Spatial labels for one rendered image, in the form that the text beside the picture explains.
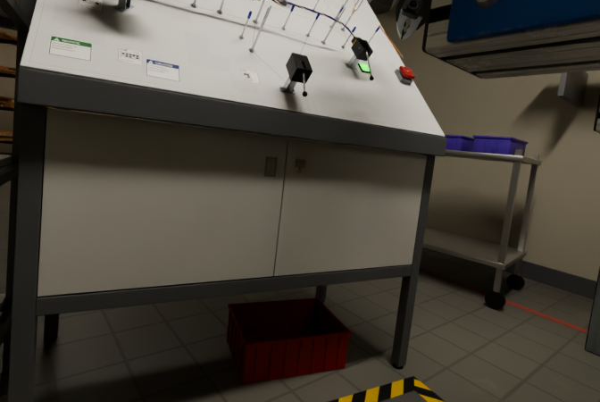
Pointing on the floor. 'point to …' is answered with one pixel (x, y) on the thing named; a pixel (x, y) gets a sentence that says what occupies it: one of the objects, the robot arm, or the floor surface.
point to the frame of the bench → (31, 150)
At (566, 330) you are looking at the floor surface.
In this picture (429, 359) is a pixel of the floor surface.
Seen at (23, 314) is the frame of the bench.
